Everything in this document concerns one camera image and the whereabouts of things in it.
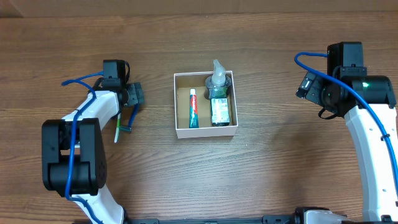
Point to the blue disposable razor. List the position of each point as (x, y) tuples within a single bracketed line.
[(128, 128)]

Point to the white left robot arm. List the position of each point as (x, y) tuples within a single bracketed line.
[(73, 156)]

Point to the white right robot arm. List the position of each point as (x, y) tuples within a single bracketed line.
[(367, 104)]

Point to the green white soap packet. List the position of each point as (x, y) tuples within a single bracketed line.
[(220, 112)]

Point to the white cardboard box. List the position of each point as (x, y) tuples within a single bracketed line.
[(183, 83)]

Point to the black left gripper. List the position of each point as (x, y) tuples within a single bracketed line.
[(137, 94)]

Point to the green white toothbrush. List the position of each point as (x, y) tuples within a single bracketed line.
[(117, 132)]

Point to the clear soap pump bottle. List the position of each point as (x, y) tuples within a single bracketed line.
[(217, 85)]

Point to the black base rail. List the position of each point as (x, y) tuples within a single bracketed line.
[(266, 219)]

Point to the red green toothpaste tube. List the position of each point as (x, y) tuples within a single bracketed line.
[(193, 120)]

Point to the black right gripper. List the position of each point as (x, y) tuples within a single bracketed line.
[(310, 88)]

